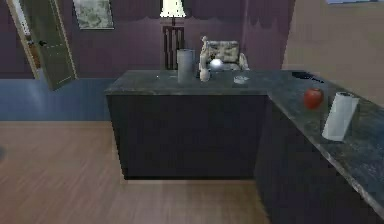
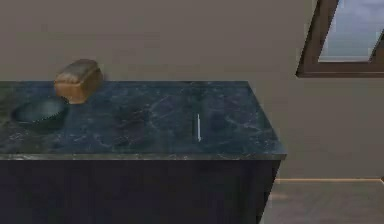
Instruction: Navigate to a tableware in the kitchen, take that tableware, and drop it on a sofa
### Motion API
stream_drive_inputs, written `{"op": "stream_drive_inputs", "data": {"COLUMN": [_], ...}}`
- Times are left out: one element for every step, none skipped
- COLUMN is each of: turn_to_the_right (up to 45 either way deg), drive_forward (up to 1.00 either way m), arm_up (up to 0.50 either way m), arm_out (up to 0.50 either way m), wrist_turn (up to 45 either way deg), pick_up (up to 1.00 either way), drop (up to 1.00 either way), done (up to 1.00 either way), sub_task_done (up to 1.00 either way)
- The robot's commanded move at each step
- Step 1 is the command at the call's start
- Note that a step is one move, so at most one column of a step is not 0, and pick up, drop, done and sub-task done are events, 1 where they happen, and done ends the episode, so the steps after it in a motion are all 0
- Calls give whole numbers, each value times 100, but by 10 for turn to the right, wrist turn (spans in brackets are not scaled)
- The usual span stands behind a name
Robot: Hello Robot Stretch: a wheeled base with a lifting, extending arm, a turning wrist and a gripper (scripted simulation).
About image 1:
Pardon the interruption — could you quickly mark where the dark kitchen counter cabinet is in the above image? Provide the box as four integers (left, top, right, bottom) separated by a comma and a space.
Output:
104, 69, 384, 224

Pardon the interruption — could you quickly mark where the grey cylinder container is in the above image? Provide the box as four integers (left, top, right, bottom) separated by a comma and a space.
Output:
176, 48, 196, 84

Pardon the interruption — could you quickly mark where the white ball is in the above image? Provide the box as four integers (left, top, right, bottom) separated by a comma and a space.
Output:
209, 58, 224, 70

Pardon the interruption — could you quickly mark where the patterned beige armchair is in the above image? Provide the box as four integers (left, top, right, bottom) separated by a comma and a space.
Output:
199, 35, 250, 72

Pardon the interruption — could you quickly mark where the dark slatted chair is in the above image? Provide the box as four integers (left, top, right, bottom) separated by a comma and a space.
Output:
162, 25, 186, 71

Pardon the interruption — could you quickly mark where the black flat object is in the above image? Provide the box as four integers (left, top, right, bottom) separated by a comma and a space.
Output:
291, 71, 325, 84

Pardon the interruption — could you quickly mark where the red apple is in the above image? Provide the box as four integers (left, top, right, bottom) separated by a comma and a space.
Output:
303, 87, 325, 110

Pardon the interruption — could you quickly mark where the white paper towel roll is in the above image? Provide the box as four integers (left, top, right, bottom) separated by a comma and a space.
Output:
321, 91, 360, 142

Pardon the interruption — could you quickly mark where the green room door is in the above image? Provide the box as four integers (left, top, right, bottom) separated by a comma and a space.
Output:
6, 0, 78, 92

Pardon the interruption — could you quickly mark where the framed grey wall picture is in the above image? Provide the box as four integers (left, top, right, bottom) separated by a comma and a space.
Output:
72, 0, 115, 31

